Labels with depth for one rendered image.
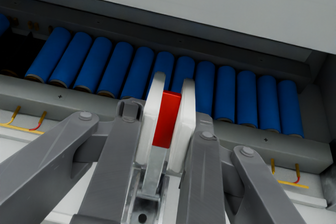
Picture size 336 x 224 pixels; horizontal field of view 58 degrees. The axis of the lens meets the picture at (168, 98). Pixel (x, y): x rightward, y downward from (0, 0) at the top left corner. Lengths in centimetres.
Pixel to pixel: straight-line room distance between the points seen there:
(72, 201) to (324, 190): 19
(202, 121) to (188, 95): 2
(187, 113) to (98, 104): 11
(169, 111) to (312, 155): 13
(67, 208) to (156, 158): 7
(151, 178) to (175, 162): 5
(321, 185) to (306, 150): 4
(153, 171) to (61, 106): 9
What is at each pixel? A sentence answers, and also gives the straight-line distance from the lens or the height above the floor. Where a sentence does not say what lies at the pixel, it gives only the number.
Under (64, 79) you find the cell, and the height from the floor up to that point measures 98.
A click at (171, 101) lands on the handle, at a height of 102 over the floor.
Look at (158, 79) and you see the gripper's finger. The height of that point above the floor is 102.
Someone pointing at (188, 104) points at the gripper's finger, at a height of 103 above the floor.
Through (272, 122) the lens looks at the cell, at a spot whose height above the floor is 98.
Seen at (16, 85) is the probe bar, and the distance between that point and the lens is 26.
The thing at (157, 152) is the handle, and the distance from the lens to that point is 20.
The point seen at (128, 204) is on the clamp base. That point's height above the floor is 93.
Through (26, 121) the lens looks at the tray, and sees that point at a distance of 27.
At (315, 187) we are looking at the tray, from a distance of 28.
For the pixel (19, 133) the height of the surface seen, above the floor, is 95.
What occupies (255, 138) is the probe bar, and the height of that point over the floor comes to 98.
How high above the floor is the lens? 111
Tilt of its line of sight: 32 degrees down
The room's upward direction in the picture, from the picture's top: 14 degrees clockwise
